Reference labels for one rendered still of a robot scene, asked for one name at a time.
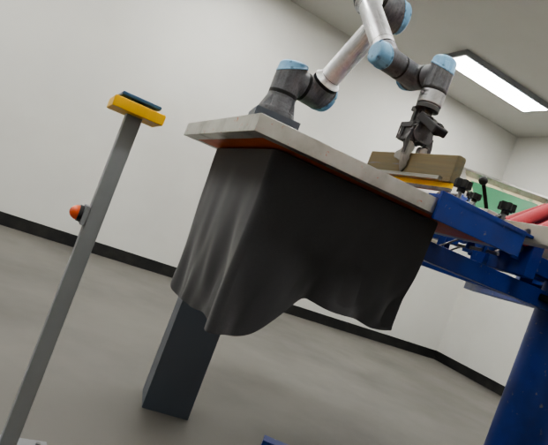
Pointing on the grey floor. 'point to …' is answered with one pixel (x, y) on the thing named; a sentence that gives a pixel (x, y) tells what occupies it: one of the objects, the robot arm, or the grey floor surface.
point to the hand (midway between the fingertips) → (408, 169)
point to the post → (74, 269)
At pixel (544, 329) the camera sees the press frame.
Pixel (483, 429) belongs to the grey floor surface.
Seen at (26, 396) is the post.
